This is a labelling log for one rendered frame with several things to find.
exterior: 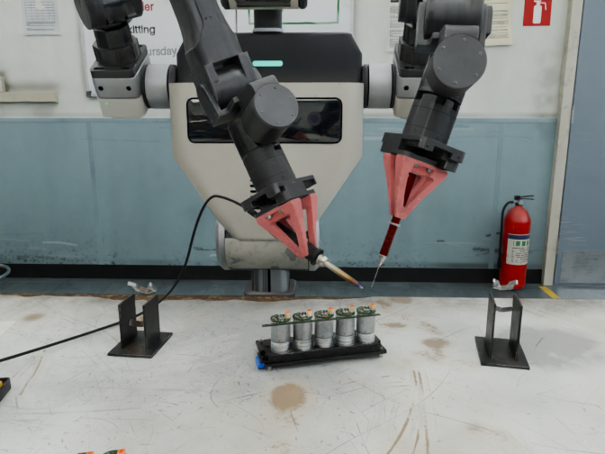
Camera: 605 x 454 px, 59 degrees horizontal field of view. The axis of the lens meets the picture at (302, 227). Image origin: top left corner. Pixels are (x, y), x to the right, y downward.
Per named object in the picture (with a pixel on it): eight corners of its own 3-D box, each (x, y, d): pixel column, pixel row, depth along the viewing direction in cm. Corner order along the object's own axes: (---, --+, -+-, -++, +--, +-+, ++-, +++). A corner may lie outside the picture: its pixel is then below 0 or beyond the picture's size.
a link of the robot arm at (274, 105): (247, 73, 77) (194, 92, 74) (272, 29, 67) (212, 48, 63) (286, 146, 77) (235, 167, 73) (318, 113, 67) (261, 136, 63)
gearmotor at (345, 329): (332, 345, 70) (333, 308, 69) (350, 343, 71) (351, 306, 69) (338, 353, 68) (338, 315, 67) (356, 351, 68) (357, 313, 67)
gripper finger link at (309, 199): (339, 240, 74) (311, 178, 74) (313, 252, 68) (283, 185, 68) (302, 258, 77) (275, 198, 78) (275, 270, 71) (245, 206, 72)
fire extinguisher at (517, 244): (494, 281, 329) (502, 193, 317) (520, 281, 328) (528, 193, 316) (502, 289, 314) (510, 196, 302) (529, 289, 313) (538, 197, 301)
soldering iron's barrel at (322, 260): (357, 287, 70) (319, 261, 73) (362, 278, 70) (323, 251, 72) (352, 291, 69) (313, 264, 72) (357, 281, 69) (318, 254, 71)
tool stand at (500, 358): (519, 376, 72) (517, 297, 76) (535, 366, 63) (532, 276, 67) (474, 372, 73) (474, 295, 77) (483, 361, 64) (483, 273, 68)
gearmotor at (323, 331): (311, 347, 69) (311, 310, 68) (329, 345, 70) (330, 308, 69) (317, 356, 67) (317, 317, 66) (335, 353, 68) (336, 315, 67)
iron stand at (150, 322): (167, 365, 75) (178, 297, 78) (144, 355, 67) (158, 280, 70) (126, 362, 75) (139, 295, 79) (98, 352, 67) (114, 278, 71)
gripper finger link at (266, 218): (340, 240, 74) (312, 178, 74) (315, 251, 68) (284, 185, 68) (303, 257, 78) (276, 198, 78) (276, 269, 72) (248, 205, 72)
